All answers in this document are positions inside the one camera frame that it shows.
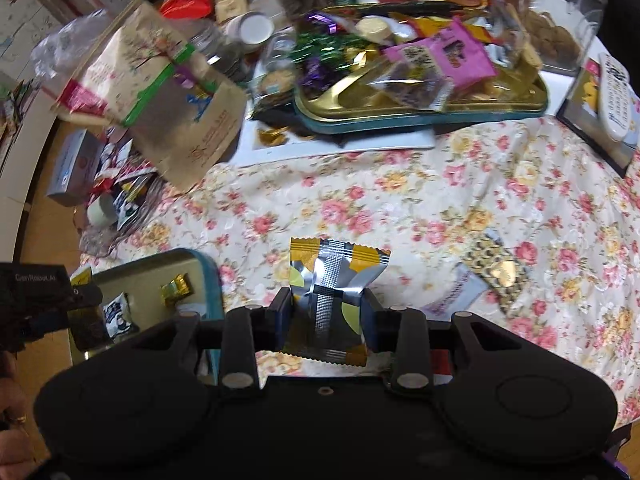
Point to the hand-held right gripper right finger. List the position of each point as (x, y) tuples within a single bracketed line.
[(370, 321)]

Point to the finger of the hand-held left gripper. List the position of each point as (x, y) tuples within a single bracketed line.
[(87, 296)]

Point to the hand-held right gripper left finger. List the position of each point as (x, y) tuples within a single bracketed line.
[(282, 316)]

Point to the white blueberry snack packet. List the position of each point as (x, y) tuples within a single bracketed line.
[(127, 205), (120, 315)]

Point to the gold silver snack packet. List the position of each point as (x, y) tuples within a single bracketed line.
[(330, 300)]

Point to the red white snack packet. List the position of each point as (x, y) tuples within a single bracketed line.
[(442, 362)]

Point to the gold candy packet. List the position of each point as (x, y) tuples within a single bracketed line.
[(176, 290)]

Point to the teal metal tin tray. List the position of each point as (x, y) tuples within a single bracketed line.
[(200, 280)]

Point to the brown patterned snack packet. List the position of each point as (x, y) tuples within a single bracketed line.
[(497, 270)]

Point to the person's left hand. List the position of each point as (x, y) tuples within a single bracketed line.
[(15, 405)]

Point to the pale small cup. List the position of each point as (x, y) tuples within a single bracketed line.
[(101, 208)]

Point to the clear glass dish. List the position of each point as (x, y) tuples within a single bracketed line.
[(150, 215)]

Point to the grey cardboard box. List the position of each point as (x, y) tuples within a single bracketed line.
[(75, 170)]

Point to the floral tablecloth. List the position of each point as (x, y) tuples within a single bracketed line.
[(400, 195)]

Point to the white counter cabinet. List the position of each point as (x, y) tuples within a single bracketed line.
[(20, 135)]

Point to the white rectangular plate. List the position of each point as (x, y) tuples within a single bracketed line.
[(350, 145)]

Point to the gold foil chocolate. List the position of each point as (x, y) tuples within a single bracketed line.
[(272, 137)]

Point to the kraft paper bag green stripe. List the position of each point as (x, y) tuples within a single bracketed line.
[(175, 110)]

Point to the teal gold divided sweets tray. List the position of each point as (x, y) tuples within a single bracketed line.
[(360, 105)]

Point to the clear jar with cookies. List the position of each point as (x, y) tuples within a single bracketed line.
[(275, 80)]

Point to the pile of purple green candies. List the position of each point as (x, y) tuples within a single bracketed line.
[(320, 55)]

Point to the clear glass jar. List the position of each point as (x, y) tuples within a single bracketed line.
[(220, 52)]

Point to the pink snack packet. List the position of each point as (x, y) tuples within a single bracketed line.
[(440, 55)]

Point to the white paper cup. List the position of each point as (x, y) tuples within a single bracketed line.
[(250, 30)]

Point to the dark framed book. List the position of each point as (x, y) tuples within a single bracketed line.
[(582, 120)]

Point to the white remote control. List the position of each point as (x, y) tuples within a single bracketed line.
[(620, 95)]

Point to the large glass cookie jar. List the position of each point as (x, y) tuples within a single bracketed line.
[(565, 20)]

